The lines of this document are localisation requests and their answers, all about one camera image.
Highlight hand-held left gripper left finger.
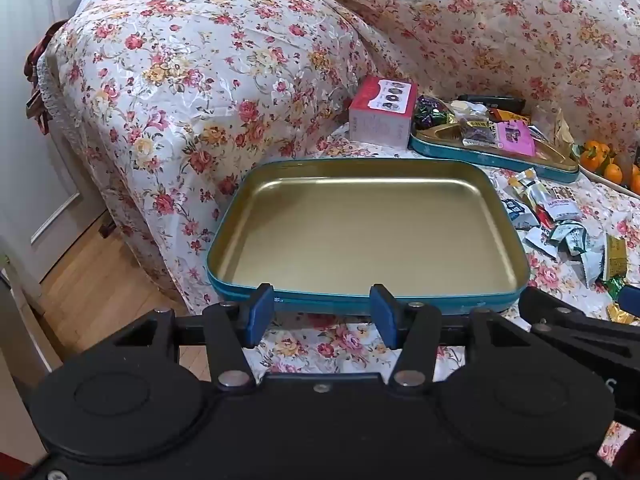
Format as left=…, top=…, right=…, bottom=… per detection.
left=114, top=284, right=275, bottom=392

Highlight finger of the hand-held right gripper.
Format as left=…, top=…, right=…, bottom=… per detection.
left=617, top=285, right=640, bottom=317
left=519, top=286, right=640, bottom=366

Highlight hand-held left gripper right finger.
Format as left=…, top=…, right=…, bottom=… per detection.
left=369, top=283, right=531, bottom=392

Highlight pile of small snack packets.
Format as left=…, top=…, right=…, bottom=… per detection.
left=502, top=169, right=640, bottom=326

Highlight teal gold tin box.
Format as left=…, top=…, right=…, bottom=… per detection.
left=206, top=158, right=531, bottom=317

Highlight clear bag of tan snacks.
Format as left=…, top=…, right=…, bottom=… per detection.
left=531, top=105, right=576, bottom=153

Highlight brown kiwi fruit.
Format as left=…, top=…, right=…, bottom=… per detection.
left=612, top=152, right=636, bottom=181

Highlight pile of mandarin oranges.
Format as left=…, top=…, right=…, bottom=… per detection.
left=579, top=140, right=640, bottom=196

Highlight teal gold tin lid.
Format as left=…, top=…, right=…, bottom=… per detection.
left=409, top=122, right=581, bottom=183

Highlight red pink carton box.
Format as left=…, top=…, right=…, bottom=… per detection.
left=348, top=76, right=418, bottom=150

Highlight pink snack packet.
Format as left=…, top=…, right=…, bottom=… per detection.
left=495, top=121, right=537, bottom=157

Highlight clear packet of dark sweets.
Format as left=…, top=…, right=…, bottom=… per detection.
left=460, top=119, right=498, bottom=148

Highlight purple green foil candies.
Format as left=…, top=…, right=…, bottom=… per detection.
left=412, top=95, right=458, bottom=131

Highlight orange brown snack packet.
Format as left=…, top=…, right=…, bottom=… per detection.
left=487, top=107, right=531, bottom=123

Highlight white round wrapped sweet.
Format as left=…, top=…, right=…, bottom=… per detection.
left=450, top=101, right=491, bottom=118

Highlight white panelled door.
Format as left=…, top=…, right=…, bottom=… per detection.
left=0, top=0, right=108, bottom=286

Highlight black remote control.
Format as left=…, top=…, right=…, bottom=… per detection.
left=457, top=93, right=526, bottom=113

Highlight floral quilted sofa cover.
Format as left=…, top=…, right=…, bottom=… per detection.
left=37, top=0, right=640, bottom=466

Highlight dark red cloth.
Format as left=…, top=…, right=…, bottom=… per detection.
left=25, top=20, right=68, bottom=136

